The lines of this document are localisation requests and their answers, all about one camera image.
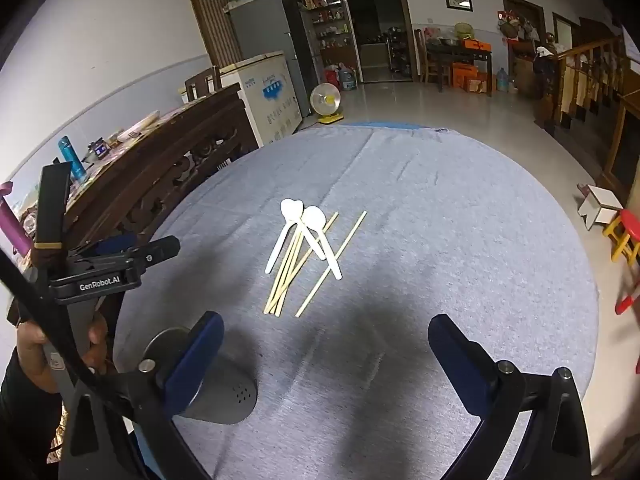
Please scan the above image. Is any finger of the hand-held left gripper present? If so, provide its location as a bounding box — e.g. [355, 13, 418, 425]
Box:
[70, 236, 181, 273]
[95, 234, 138, 257]

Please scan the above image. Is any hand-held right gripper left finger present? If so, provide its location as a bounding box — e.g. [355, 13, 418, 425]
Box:
[59, 311, 226, 480]

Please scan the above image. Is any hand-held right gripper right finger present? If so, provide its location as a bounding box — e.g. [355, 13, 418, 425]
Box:
[427, 314, 593, 480]

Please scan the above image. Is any metal utensil holder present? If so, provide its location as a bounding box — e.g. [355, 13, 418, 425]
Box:
[145, 327, 258, 426]

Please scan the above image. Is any wooden chopstick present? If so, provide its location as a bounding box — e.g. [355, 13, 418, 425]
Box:
[295, 210, 368, 318]
[272, 227, 306, 317]
[267, 225, 303, 316]
[263, 213, 340, 315]
[275, 230, 308, 318]

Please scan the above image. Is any white plastic spoon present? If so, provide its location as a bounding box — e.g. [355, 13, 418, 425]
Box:
[301, 205, 343, 281]
[265, 199, 305, 275]

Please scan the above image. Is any person's left forearm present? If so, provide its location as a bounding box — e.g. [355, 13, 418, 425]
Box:
[0, 355, 68, 480]

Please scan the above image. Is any person's left hand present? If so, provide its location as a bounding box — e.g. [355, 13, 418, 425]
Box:
[15, 312, 108, 394]

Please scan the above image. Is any dark carved wooden table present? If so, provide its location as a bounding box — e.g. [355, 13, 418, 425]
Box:
[30, 82, 261, 271]

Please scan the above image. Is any blue thermos bottle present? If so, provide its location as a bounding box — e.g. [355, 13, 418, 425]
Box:
[57, 135, 87, 183]

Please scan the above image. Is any magenta bottle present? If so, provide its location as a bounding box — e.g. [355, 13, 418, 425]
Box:
[0, 182, 31, 256]

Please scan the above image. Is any grey table cloth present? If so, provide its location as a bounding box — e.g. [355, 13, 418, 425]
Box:
[107, 122, 601, 480]

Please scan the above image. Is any wooden chair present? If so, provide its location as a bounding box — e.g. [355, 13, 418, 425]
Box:
[185, 66, 223, 103]

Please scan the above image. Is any white chest freezer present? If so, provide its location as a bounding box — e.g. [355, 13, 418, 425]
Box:
[177, 50, 305, 147]

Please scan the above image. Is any white small stool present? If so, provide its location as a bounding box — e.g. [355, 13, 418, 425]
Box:
[577, 184, 626, 231]

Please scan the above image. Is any red and yellow stool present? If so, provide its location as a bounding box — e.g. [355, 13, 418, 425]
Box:
[602, 209, 640, 266]

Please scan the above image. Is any yellow floor fan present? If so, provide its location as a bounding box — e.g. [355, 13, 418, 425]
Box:
[310, 82, 346, 126]

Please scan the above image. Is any grey refrigerator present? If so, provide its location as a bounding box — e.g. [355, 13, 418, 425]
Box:
[223, 0, 321, 121]

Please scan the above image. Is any glass display cabinet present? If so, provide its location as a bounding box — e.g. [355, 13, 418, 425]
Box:
[297, 0, 358, 81]

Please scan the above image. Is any orange cardboard box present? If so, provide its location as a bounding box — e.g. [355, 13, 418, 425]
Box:
[452, 62, 493, 93]

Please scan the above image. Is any wooden side table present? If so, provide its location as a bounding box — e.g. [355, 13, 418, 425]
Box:
[425, 35, 496, 96]

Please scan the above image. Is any wooden stair railing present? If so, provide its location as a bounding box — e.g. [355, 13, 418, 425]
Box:
[532, 35, 640, 131]

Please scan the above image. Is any brown wooden door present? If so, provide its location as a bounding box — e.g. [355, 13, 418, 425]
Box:
[501, 0, 546, 86]

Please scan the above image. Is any black cable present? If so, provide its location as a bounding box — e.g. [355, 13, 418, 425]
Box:
[0, 247, 103, 393]

